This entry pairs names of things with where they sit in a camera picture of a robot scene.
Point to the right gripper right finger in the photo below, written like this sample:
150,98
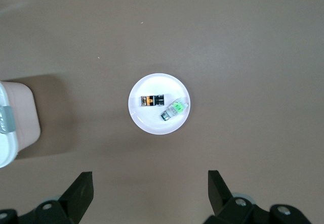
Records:
222,201

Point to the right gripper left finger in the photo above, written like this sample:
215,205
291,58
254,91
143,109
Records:
76,198

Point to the orange black switch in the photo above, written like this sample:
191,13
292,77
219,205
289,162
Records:
152,100

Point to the pink round plate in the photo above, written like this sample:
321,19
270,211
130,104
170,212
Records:
154,123

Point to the white lidded storage box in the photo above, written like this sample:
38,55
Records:
22,107

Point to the grey box latch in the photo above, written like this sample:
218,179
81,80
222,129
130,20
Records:
6,119

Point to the brown table mat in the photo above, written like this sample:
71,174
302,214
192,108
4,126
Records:
227,44

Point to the green clear switch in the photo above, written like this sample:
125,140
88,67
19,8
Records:
176,109

